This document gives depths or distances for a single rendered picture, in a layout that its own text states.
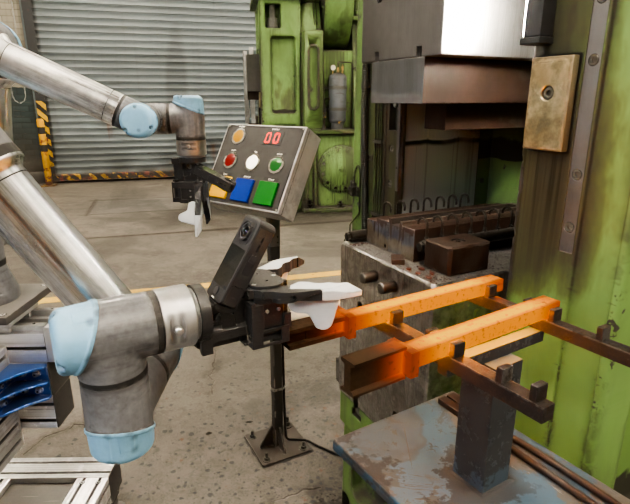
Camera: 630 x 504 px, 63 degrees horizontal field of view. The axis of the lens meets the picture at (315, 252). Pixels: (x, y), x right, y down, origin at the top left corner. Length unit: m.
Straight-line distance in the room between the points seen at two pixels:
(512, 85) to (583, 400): 0.71
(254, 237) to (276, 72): 5.41
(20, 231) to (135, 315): 0.21
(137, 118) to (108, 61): 7.78
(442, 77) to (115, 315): 0.86
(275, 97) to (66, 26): 4.10
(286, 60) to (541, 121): 5.06
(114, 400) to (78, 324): 0.10
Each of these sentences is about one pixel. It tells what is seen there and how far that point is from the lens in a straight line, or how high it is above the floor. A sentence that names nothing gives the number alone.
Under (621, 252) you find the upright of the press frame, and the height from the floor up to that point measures 1.02.
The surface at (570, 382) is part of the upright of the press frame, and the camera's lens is 1.18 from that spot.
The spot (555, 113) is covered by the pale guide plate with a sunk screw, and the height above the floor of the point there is 1.25.
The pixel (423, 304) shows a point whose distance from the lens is 0.83.
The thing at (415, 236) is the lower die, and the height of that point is 0.98.
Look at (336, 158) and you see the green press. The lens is 5.96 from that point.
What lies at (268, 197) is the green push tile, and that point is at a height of 1.00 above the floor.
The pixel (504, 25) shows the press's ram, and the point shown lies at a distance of 1.25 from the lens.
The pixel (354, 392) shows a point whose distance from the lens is 0.62.
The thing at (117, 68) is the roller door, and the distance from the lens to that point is 8.98.
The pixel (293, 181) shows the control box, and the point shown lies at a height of 1.04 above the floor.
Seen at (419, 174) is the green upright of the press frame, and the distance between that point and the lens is 1.52.
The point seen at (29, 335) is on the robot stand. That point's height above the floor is 0.75.
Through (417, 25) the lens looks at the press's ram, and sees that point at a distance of 1.20.
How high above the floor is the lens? 1.28
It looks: 17 degrees down
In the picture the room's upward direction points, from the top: straight up
